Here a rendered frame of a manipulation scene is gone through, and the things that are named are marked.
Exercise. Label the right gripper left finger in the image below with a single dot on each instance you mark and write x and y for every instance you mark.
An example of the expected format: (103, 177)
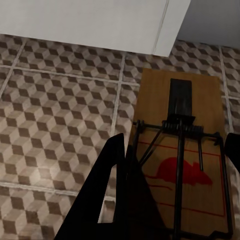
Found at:
(81, 222)

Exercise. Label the mousetrap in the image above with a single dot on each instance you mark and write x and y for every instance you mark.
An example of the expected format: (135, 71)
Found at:
(177, 172)

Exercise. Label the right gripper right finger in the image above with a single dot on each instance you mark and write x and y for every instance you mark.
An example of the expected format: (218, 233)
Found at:
(232, 149)

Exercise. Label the furniture sink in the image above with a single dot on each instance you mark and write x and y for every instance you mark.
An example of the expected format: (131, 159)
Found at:
(139, 26)

